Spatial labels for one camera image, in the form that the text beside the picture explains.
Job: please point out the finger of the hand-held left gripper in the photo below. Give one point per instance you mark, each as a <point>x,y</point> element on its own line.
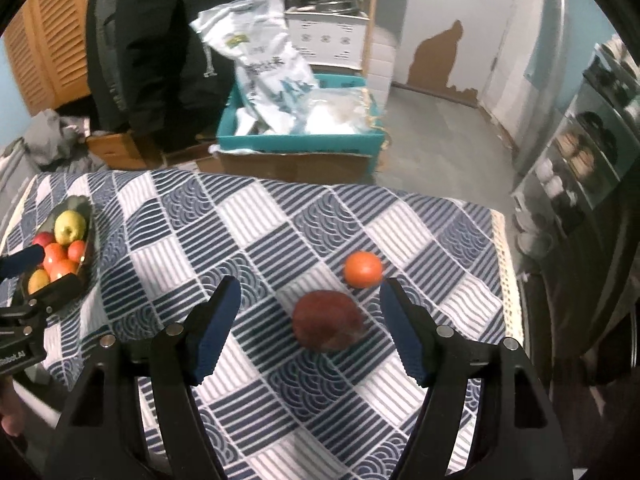
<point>62,290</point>
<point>22,260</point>

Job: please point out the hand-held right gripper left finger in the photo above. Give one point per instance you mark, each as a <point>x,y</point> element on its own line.
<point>212,330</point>

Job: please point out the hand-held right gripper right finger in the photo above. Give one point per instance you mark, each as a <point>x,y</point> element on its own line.
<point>407,330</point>

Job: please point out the orange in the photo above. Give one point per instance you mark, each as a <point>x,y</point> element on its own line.
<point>54,257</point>
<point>363,269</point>
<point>62,270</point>
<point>77,251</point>

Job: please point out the small yellow fruit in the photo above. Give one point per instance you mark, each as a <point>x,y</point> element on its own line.
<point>38,281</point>

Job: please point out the red apple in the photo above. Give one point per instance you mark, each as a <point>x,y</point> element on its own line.
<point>44,240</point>

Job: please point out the clear glass bowl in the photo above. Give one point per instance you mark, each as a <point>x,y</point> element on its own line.
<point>89,265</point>

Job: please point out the yellow-green apple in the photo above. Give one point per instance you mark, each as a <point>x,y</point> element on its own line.
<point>70,227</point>

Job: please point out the dark red round fruit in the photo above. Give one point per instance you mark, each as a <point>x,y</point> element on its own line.
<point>327,320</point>

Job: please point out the person's left hand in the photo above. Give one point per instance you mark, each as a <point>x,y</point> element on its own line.
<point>11,412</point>

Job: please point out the grey garment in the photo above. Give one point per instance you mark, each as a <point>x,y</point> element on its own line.
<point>50,140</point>

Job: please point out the blue white patterned tablecloth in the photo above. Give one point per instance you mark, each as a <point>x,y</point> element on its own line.
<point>280,220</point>

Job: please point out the large cardboard box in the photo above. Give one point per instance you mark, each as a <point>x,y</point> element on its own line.
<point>300,167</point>

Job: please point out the teal box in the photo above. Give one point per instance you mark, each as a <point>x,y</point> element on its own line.
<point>300,142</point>

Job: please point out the wooden louvre cabinet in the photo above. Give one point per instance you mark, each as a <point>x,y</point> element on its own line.
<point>55,35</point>

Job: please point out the clear plastic bag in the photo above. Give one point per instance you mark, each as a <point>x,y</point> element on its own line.
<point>340,110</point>

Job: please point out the grey glass-door cabinet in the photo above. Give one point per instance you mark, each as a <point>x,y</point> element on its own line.
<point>590,150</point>

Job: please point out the person in dark clothes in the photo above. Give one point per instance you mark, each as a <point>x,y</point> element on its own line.
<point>150,35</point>

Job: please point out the white ribbed container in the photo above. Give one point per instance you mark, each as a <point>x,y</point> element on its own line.
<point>384,60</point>

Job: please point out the white printed bag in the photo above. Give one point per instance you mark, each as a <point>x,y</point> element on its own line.
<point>260,50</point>

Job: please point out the wooden shelf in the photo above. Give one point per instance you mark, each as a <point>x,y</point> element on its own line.
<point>371,35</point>

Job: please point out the white patterned box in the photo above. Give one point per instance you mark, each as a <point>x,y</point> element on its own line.
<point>325,40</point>

